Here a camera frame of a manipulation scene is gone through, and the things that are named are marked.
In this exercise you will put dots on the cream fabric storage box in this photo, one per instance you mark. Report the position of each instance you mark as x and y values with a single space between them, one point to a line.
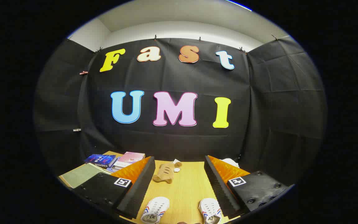
81 175

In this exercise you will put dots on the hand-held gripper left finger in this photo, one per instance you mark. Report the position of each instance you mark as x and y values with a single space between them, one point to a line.
138 186

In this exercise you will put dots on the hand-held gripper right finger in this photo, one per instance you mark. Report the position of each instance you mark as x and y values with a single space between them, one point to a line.
218 186

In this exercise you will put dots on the lavender book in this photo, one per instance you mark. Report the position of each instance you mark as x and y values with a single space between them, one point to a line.
112 170

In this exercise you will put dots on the black backdrop cloth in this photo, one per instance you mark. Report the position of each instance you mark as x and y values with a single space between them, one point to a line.
172 77

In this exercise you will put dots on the dark blue book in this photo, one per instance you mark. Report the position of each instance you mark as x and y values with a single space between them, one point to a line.
99 159

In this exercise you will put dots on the brown plush toy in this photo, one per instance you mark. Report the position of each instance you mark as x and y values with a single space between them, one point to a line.
166 172

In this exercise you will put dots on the white plush toy red label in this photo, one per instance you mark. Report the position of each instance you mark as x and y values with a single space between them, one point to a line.
230 162

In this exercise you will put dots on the pink book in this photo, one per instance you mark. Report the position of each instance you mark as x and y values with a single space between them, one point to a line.
130 157

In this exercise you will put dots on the white shoe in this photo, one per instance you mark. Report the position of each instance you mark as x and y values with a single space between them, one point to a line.
210 210
155 210

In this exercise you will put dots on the grey book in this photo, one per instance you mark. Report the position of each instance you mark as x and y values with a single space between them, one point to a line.
120 165

